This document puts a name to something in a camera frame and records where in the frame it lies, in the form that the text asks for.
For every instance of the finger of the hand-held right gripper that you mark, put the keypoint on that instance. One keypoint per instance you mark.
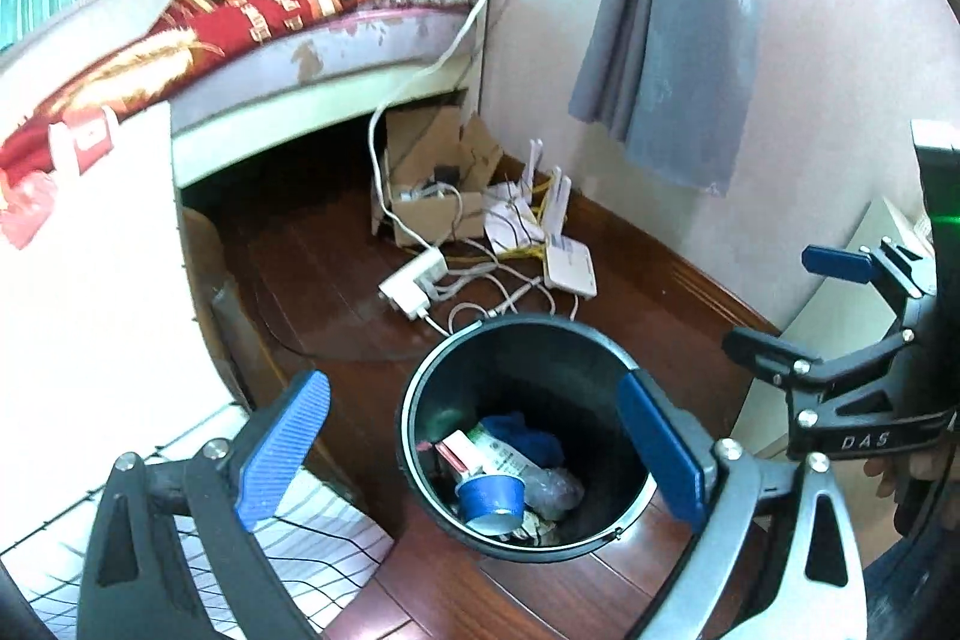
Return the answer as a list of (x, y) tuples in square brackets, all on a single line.
[(765, 351), (836, 260)]

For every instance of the red plastic bag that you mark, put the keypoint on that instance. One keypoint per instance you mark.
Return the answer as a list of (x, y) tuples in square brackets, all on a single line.
[(26, 209)]

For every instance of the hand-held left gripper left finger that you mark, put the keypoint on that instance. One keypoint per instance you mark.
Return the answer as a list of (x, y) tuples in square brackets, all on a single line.
[(281, 452)]

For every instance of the green white carton box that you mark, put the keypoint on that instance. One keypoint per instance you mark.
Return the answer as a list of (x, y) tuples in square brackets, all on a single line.
[(510, 452)]

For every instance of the blue cloth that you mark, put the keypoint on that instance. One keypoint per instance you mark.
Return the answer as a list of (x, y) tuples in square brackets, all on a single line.
[(525, 434)]

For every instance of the open cardboard box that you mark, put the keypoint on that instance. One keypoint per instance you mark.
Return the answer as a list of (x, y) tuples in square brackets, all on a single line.
[(427, 216)]

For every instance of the grey stained mattress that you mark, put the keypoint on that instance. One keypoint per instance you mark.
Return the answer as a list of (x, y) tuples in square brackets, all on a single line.
[(360, 48)]

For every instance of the white power strip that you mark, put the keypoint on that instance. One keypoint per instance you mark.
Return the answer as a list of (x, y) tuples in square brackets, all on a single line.
[(412, 284)]

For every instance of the red paper cup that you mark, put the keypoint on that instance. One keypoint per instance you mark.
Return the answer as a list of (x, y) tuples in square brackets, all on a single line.
[(86, 141)]

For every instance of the person's right hand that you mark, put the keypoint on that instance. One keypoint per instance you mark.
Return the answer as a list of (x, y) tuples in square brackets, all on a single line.
[(885, 475)]

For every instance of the white router with antennas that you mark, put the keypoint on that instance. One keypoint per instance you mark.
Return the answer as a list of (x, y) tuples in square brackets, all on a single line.
[(561, 201)]

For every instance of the black power adapter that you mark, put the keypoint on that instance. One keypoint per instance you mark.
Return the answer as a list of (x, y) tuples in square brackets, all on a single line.
[(448, 173)]

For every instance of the crumpled white paper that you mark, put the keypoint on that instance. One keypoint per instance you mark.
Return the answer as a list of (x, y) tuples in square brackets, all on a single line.
[(510, 216)]

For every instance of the white grid tablecloth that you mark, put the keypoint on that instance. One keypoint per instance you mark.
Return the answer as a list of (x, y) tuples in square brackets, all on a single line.
[(90, 310)]

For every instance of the red white carton box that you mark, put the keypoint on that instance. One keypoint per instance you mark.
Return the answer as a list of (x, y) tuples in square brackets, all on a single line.
[(457, 452)]

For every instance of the white flat modem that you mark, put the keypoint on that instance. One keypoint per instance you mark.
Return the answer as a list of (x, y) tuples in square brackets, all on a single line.
[(570, 265)]

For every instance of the white cabinet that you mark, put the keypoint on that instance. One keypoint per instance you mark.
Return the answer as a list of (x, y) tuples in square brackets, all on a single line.
[(825, 310)]

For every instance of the blue grey curtain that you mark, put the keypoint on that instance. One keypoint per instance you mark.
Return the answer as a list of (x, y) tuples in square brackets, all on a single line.
[(667, 33)]

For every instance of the clear plastic bag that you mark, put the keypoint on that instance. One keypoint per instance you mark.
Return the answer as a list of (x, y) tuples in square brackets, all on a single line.
[(555, 486)]

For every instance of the black trash bin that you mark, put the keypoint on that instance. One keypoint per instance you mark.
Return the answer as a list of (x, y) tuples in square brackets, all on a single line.
[(570, 370)]

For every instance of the blue paper cup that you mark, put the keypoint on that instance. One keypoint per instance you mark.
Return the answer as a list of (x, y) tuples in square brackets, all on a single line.
[(491, 497)]

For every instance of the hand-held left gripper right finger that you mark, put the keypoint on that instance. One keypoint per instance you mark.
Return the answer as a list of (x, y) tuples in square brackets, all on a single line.
[(664, 452)]

